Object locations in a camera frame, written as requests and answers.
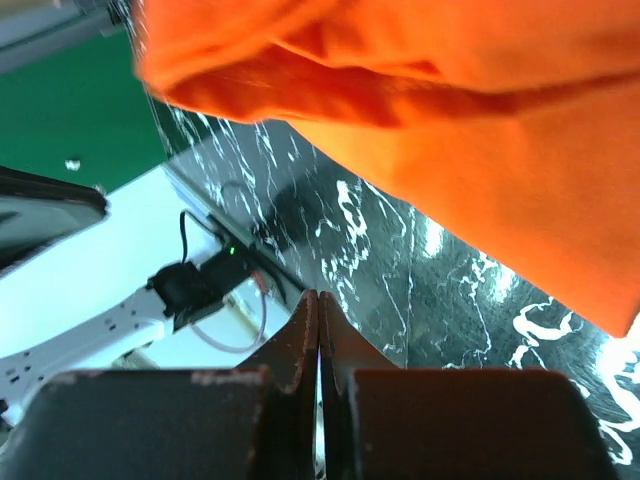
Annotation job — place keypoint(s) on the orange t shirt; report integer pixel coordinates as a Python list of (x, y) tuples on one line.
[(513, 124)]

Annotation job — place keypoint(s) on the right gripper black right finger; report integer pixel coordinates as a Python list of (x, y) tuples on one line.
[(384, 422)]

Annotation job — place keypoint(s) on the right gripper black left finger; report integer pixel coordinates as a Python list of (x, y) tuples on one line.
[(255, 421)]

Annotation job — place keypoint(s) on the aluminium rail frame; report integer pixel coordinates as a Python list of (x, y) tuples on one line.
[(34, 30)]

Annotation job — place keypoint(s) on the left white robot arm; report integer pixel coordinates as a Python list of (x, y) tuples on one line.
[(84, 303)]

